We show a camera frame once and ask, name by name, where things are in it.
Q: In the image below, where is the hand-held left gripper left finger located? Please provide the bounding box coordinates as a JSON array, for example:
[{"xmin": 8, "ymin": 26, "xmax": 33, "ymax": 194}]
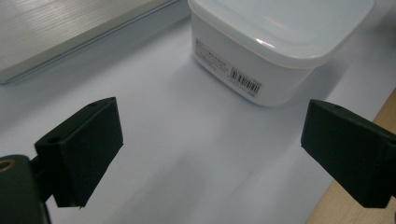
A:
[{"xmin": 35, "ymin": 96, "xmax": 124, "ymax": 209}]

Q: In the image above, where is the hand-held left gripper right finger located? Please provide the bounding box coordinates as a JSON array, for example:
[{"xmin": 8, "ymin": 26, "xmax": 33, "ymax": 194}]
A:
[{"xmin": 300, "ymin": 99, "xmax": 396, "ymax": 209}]

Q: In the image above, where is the wooden board with grey frame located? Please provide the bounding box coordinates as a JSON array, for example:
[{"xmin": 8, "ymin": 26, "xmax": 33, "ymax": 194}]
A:
[{"xmin": 0, "ymin": 0, "xmax": 181, "ymax": 86}]

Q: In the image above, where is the white plastic container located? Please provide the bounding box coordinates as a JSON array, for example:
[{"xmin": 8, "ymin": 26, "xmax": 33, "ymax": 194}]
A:
[{"xmin": 190, "ymin": 12, "xmax": 316, "ymax": 107}]

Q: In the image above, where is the translucent white container lid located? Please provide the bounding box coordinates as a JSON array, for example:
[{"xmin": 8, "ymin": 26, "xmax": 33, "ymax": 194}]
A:
[{"xmin": 187, "ymin": 0, "xmax": 375, "ymax": 69}]

